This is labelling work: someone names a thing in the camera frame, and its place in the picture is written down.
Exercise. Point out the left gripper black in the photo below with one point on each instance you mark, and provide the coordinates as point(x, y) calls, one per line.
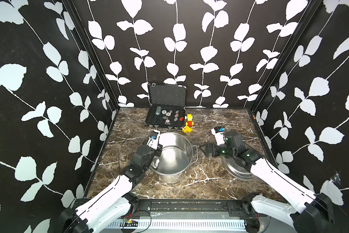
point(158, 150)

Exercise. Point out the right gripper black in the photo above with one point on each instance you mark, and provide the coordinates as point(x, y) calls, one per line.
point(214, 146)

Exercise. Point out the stainless steel pot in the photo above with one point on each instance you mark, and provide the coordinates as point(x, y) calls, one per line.
point(176, 156)

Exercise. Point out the steel pot lid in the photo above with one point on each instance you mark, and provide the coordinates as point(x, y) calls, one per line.
point(237, 171)

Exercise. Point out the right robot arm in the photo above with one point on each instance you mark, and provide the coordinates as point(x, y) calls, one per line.
point(305, 211)

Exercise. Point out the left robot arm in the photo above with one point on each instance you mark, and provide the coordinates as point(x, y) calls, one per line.
point(114, 201)

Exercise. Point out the yellow number six block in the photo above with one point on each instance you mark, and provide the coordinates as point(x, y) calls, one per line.
point(187, 129)

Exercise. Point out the yellow red toy car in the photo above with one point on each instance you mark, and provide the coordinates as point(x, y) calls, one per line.
point(189, 120)

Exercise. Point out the black poker chip case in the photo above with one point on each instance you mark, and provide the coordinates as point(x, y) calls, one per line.
point(167, 106)

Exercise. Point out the white perforated strip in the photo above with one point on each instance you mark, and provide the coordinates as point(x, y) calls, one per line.
point(180, 224)

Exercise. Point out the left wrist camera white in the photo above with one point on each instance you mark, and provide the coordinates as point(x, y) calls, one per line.
point(153, 140)

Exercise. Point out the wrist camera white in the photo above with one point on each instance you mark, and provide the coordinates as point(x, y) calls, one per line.
point(153, 140)
point(218, 133)

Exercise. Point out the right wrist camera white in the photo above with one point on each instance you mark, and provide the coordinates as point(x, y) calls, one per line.
point(218, 133)

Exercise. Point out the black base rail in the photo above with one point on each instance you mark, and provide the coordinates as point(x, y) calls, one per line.
point(232, 208)

